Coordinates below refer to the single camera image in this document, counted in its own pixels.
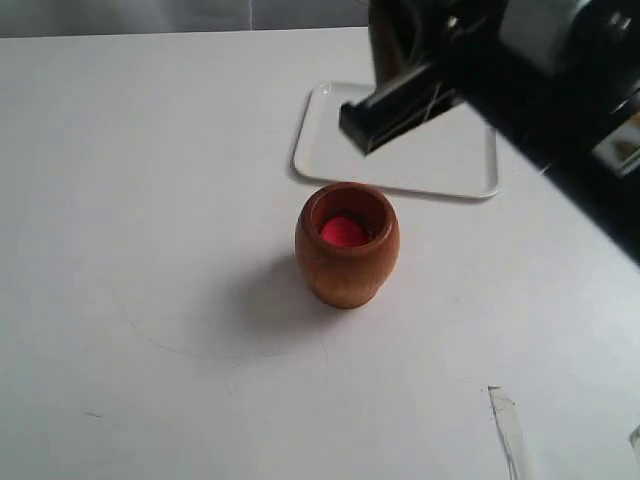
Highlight white plastic tray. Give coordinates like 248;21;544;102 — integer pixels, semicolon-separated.
292;81;499;201

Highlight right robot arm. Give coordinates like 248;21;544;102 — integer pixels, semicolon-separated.
339;1;639;260

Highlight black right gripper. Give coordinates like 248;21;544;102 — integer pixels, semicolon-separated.
339;1;639;160

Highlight brown wooden cup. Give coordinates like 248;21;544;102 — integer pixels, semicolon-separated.
295;182;400;309

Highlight red ball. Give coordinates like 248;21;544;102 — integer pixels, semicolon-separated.
320;216;369;248

